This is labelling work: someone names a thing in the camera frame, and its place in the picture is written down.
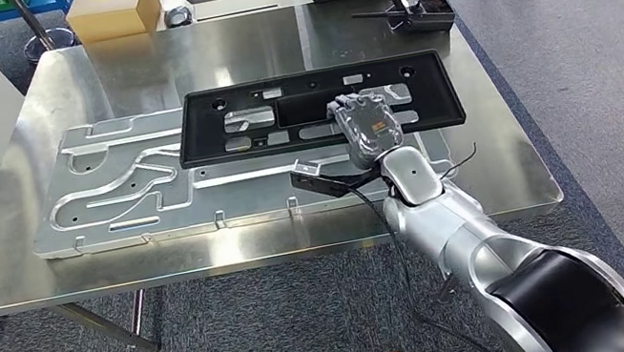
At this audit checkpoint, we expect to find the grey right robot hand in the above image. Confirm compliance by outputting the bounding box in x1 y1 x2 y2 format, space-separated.
323 84 411 176

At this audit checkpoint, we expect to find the long black plastic panel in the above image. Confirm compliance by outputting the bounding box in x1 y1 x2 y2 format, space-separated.
168 44 469 175

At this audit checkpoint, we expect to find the stainless steel workbench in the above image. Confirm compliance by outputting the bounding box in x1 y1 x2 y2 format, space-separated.
0 0 582 352

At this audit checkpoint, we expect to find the black remote controller with antennas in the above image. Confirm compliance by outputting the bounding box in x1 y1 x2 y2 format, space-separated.
345 0 460 49

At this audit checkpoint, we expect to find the stamped aluminium plate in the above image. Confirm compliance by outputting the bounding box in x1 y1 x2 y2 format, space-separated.
12 61 460 265

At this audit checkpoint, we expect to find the brown cardboard box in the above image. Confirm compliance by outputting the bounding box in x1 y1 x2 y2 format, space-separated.
62 0 167 48

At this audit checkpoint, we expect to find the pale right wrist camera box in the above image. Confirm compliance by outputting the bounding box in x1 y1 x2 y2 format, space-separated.
291 157 324 182

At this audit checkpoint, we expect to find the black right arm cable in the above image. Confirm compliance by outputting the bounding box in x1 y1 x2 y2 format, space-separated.
343 158 518 352

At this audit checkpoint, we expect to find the chrome stanchion post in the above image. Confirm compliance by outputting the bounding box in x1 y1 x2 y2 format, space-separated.
8 0 79 68

